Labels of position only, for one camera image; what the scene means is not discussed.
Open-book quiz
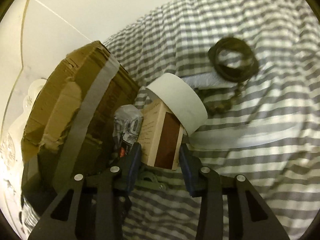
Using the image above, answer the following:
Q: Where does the olive bead bracelet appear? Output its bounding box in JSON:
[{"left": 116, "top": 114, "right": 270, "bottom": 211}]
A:
[{"left": 197, "top": 82, "right": 247, "bottom": 116}]

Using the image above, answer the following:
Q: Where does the white tape roll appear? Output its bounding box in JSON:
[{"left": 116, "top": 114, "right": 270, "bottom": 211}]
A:
[{"left": 146, "top": 73, "right": 208, "bottom": 135}]

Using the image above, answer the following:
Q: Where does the white padded headboard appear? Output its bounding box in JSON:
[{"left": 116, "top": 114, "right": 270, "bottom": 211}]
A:
[{"left": 1, "top": 79, "right": 46, "bottom": 239}]

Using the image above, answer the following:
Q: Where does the grey checked bed sheet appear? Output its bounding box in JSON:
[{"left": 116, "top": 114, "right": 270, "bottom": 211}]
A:
[{"left": 105, "top": 0, "right": 319, "bottom": 239}]

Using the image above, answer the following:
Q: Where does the beige brown small box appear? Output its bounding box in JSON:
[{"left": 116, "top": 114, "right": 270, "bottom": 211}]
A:
[{"left": 138, "top": 99, "right": 183, "bottom": 170}]

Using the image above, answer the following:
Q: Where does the white ointment tube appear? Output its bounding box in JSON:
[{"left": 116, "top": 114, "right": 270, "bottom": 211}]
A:
[{"left": 181, "top": 72, "right": 236, "bottom": 90}]

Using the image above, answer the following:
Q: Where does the black ring strap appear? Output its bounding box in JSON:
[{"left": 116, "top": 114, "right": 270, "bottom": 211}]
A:
[{"left": 208, "top": 36, "right": 260, "bottom": 83}]

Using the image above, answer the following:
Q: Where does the silver foil packet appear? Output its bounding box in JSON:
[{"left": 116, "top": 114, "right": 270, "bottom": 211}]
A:
[{"left": 112, "top": 105, "right": 144, "bottom": 158}]

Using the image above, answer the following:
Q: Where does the brown cardboard box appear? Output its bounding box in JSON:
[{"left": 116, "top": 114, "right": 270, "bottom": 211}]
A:
[{"left": 21, "top": 41, "right": 139, "bottom": 214}]

